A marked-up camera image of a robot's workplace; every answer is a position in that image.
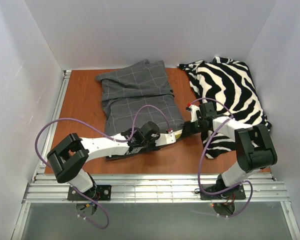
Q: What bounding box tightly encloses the grey checked pillowcase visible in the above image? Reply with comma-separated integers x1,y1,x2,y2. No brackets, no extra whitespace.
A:
96,59,185,136

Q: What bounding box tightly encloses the aluminium rail frame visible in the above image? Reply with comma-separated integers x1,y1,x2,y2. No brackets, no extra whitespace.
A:
11,69,300,240

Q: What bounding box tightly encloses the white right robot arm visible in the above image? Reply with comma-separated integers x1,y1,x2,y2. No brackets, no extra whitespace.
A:
181,98,278,196

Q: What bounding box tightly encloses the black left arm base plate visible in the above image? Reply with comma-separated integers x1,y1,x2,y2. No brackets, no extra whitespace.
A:
67,184,112,201

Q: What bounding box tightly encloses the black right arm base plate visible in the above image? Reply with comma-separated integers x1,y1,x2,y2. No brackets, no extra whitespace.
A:
198,183,249,201

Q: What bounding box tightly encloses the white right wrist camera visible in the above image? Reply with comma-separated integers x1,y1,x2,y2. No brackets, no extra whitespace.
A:
185,103,202,123

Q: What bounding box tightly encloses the cream yellow-edged pillow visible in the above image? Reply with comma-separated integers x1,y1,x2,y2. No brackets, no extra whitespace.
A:
173,129,183,140

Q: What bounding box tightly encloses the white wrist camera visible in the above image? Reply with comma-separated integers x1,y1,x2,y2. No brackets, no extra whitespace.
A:
155,131,177,147
185,103,202,123

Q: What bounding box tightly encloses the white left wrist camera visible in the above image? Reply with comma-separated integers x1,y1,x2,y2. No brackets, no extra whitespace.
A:
155,131,177,147

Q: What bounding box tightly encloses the zebra print blanket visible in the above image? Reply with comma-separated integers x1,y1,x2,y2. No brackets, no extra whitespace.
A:
177,56,273,161

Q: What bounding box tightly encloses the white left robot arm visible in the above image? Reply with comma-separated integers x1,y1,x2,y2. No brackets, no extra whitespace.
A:
47,121,161,200

